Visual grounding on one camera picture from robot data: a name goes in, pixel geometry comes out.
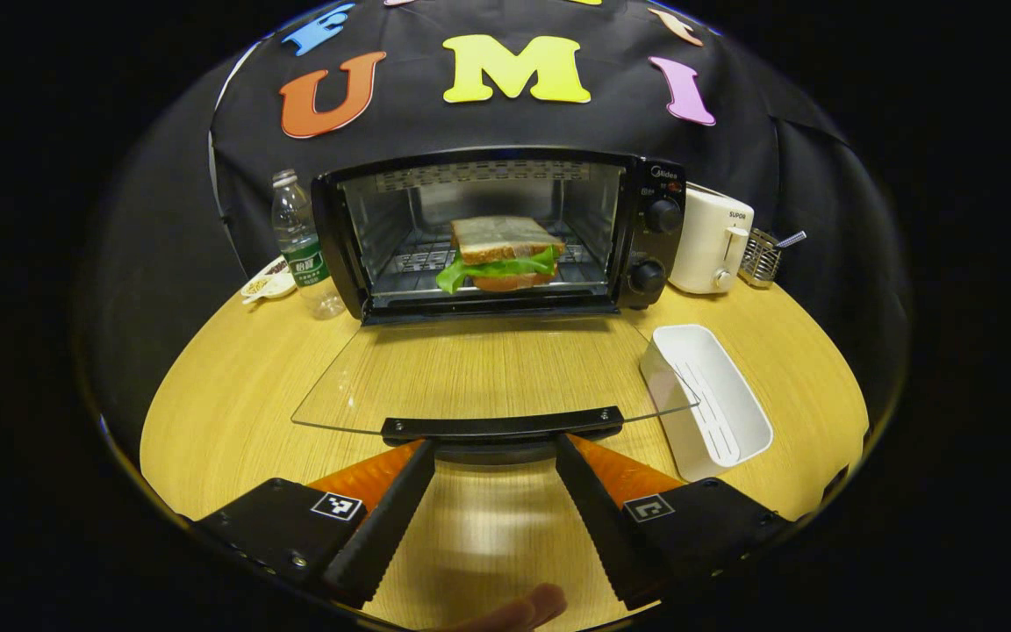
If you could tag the small white dish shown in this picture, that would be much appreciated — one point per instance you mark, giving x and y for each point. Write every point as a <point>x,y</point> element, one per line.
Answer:
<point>267,283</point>

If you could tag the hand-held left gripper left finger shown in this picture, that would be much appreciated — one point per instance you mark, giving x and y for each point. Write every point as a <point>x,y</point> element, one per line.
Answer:
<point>383,531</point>

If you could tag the lettuce sandwich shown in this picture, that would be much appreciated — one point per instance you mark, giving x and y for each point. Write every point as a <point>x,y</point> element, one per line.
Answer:
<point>501,246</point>

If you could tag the small grey utensil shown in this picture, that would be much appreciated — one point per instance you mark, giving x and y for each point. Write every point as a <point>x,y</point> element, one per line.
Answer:
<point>791,239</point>

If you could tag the black electric oven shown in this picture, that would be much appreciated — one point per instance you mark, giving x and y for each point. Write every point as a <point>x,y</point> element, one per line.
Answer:
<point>655,246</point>

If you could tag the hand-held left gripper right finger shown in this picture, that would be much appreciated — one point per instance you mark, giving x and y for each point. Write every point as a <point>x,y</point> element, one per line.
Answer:
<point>602,531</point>

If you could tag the white plastic tray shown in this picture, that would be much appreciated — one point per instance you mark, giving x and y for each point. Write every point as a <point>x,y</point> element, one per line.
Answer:
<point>716,404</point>

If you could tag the clear plastic water bottle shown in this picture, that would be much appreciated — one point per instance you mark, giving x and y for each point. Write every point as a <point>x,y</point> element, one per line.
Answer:
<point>299,237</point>

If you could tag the white toaster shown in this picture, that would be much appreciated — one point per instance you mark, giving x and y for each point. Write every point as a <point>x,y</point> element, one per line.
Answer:
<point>707,237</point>

